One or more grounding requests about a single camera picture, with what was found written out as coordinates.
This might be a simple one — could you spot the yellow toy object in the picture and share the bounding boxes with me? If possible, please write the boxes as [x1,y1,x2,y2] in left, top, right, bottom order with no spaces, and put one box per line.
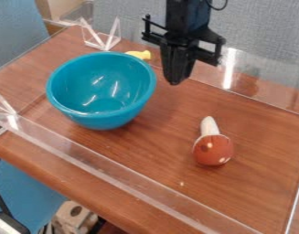
[126,50,151,60]

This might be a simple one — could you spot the clear acrylic front barrier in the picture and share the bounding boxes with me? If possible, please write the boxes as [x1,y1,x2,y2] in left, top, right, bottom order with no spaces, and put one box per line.
[0,94,262,234]

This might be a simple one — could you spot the brown capped toy mushroom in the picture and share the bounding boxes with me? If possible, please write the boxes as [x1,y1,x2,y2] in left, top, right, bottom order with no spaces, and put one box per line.
[193,116,234,166]

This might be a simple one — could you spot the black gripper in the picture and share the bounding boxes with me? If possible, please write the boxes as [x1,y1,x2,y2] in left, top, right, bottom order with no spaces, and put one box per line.
[142,14,226,85]

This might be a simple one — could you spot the blue plastic bowl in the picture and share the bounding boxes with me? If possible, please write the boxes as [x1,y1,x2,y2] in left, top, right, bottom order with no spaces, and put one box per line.
[46,52,158,130]

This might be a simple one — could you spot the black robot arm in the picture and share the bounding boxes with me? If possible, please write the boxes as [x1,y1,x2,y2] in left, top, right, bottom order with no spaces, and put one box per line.
[142,0,227,85]

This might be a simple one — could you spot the clear acrylic corner bracket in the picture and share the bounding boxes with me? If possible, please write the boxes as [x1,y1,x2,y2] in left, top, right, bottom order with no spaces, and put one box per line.
[79,17,122,51]

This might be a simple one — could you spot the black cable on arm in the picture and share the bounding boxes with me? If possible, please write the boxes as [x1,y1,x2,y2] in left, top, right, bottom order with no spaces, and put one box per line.
[206,0,230,12]

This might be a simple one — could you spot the white block with hole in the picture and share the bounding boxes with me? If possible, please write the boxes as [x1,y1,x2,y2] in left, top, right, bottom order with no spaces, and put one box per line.
[52,200,98,234]

